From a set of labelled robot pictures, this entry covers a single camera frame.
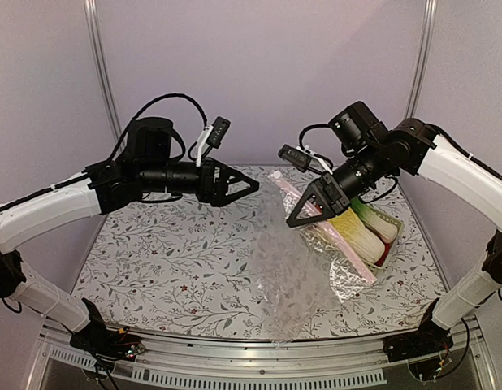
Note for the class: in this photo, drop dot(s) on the green white bok choy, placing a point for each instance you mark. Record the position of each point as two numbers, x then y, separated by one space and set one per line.
385 230

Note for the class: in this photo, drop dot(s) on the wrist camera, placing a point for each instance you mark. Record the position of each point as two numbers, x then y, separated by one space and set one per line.
304 159
211 138

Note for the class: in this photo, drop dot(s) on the clear zip top bag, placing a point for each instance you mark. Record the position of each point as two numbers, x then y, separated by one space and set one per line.
300 270

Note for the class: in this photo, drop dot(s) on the aluminium front rail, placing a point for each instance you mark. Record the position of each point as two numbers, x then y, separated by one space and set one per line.
193 362

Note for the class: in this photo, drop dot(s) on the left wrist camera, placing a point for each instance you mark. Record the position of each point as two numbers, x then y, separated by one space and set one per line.
211 138

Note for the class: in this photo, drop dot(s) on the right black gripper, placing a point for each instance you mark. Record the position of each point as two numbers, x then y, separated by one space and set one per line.
322 191

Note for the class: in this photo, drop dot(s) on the aluminium frame post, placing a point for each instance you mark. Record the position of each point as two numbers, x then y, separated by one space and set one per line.
99 58
424 49

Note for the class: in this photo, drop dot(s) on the red bell pepper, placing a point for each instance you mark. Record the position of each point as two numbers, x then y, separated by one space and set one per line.
382 260

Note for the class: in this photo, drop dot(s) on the floral tablecloth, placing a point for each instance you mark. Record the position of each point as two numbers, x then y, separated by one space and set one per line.
188 268

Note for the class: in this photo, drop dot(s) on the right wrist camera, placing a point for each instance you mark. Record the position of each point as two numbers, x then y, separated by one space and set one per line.
304 159

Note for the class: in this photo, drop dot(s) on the left aluminium frame post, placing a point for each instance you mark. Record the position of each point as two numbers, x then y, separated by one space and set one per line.
99 58

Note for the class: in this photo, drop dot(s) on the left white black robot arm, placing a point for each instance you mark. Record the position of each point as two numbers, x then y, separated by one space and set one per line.
144 166

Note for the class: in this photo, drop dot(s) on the yellow napa cabbage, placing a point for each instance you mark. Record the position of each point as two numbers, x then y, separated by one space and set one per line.
368 247

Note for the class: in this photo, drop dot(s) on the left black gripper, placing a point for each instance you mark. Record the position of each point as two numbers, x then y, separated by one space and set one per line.
212 188

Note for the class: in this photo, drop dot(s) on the right aluminium frame post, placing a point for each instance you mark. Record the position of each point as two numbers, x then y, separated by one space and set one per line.
424 49

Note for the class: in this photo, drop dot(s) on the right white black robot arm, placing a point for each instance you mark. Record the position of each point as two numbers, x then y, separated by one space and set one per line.
425 150

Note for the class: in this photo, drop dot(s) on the beige perforated plastic basket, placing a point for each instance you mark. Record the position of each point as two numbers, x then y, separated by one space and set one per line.
391 248

